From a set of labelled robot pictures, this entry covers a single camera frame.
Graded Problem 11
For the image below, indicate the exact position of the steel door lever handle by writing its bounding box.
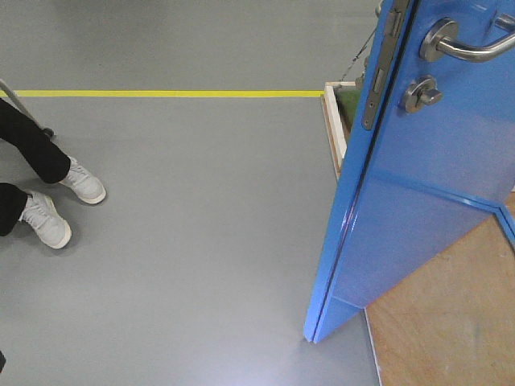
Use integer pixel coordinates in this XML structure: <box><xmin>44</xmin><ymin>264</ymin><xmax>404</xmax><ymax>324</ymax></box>
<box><xmin>418</xmin><ymin>14</ymin><xmax>514</xmax><ymax>63</ymax></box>

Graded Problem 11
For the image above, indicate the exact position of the white sneaker nearer camera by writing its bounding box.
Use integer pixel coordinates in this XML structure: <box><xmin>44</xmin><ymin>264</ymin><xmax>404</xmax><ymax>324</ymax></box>
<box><xmin>20</xmin><ymin>191</ymin><xmax>72</xmax><ymax>249</ymax></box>

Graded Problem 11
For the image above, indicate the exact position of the dark tension rope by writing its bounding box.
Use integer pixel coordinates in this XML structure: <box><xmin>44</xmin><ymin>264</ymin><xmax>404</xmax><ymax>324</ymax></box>
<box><xmin>340</xmin><ymin>27</ymin><xmax>377</xmax><ymax>83</ymax></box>

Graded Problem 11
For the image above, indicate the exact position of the black trouser leg rear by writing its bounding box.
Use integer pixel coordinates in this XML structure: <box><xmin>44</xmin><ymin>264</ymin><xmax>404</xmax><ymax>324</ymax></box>
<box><xmin>1</xmin><ymin>100</ymin><xmax>71</xmax><ymax>184</ymax></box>

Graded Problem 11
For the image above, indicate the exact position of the white edge rail far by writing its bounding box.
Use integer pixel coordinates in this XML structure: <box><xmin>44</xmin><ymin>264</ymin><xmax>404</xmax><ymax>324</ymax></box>
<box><xmin>321</xmin><ymin>81</ymin><xmax>356</xmax><ymax>177</ymax></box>

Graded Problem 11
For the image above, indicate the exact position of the grey chair leg with caster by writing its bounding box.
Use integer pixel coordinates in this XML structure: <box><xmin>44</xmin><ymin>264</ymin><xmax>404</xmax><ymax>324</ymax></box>
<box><xmin>0</xmin><ymin>80</ymin><xmax>55</xmax><ymax>139</ymax></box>

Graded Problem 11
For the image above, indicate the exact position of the steel thumb turn lock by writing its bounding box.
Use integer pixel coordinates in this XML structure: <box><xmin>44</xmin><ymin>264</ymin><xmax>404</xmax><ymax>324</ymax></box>
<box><xmin>401</xmin><ymin>75</ymin><xmax>443</xmax><ymax>113</ymax></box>

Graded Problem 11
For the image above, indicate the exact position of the black trouser leg front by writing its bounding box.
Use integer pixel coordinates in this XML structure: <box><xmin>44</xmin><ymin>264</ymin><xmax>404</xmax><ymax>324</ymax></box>
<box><xmin>0</xmin><ymin>183</ymin><xmax>28</xmax><ymax>236</ymax></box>

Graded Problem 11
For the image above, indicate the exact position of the black trouser leg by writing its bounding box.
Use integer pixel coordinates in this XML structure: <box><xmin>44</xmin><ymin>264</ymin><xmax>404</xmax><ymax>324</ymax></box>
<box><xmin>0</xmin><ymin>183</ymin><xmax>28</xmax><ymax>236</ymax></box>
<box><xmin>1</xmin><ymin>100</ymin><xmax>71</xmax><ymax>184</ymax></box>

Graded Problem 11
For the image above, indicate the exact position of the green sandbag left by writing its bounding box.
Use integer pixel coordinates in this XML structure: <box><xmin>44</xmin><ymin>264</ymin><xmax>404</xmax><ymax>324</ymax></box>
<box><xmin>336</xmin><ymin>88</ymin><xmax>361</xmax><ymax>130</ymax></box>

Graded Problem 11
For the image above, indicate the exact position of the blue door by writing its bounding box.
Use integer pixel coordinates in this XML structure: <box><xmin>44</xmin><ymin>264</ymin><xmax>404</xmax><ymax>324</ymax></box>
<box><xmin>303</xmin><ymin>1</ymin><xmax>514</xmax><ymax>343</ymax></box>

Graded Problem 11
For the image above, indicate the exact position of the plywood base platform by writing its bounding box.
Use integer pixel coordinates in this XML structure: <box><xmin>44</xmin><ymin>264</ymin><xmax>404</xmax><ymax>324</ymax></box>
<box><xmin>305</xmin><ymin>74</ymin><xmax>514</xmax><ymax>384</ymax></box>

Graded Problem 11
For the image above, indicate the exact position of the white sneaker farther back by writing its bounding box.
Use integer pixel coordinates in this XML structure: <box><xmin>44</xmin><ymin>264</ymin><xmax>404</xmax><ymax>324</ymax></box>
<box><xmin>60</xmin><ymin>157</ymin><xmax>107</xmax><ymax>205</ymax></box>

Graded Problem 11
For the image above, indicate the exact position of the black robot part left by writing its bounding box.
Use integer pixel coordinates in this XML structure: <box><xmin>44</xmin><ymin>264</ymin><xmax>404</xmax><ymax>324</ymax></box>
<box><xmin>0</xmin><ymin>351</ymin><xmax>6</xmax><ymax>373</ymax></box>

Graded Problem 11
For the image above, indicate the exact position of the steel latch faceplate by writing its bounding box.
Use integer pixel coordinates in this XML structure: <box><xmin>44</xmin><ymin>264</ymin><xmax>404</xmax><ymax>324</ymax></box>
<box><xmin>362</xmin><ymin>0</ymin><xmax>410</xmax><ymax>130</ymax></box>

